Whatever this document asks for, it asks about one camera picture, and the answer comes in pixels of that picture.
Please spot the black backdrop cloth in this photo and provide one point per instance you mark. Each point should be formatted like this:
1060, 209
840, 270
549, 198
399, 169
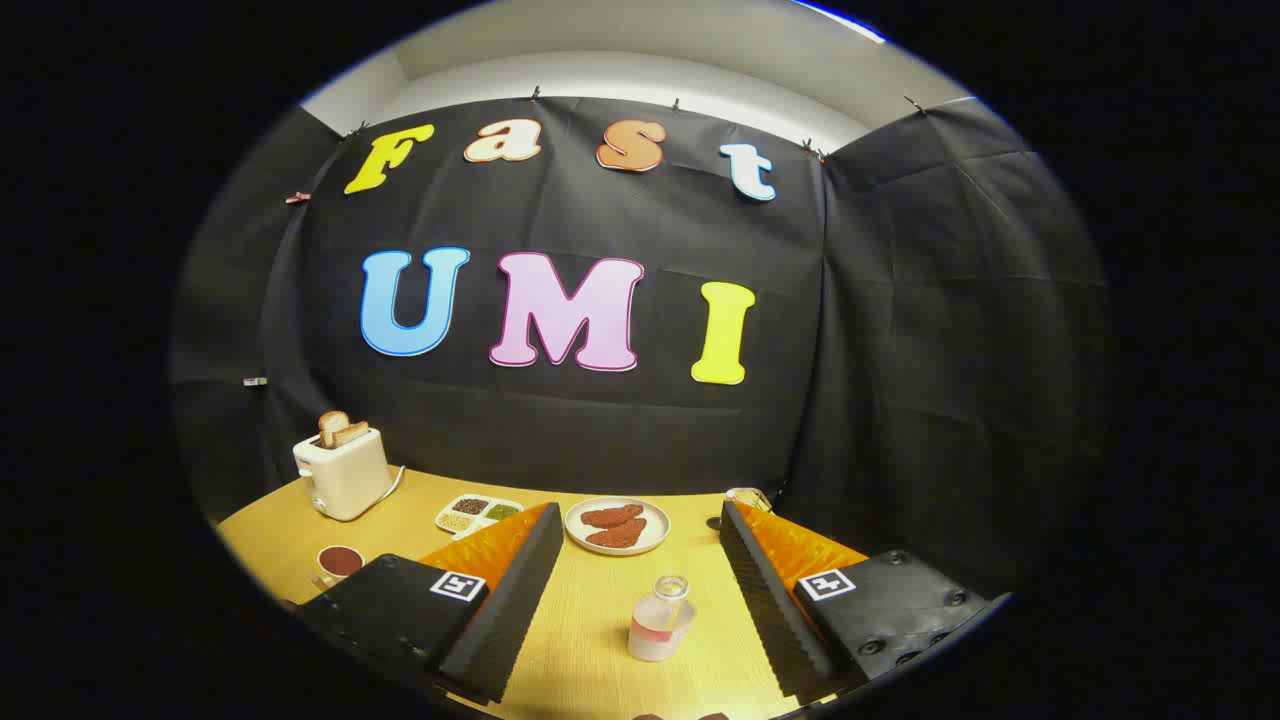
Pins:
900, 350

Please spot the brown meat patty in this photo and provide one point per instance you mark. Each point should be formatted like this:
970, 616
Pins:
620, 535
610, 516

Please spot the white round plate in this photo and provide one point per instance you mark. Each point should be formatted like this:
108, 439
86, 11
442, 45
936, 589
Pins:
655, 520

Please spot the toast slice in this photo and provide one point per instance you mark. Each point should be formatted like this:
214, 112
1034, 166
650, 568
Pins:
352, 433
331, 424

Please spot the white divided tray with grains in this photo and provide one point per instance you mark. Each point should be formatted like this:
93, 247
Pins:
478, 512

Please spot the clear glass juice bottle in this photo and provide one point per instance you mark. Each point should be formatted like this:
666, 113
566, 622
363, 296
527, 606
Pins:
658, 625

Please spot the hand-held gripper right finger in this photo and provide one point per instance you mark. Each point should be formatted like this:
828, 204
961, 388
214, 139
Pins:
770, 610

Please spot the wooden table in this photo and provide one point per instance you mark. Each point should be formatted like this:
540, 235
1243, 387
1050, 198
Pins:
600, 600

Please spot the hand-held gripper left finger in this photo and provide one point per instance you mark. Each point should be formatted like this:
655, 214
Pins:
505, 610

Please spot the cream toaster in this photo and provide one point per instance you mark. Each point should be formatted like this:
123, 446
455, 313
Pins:
345, 480

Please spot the small clear container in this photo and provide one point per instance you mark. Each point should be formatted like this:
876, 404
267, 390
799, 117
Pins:
748, 497

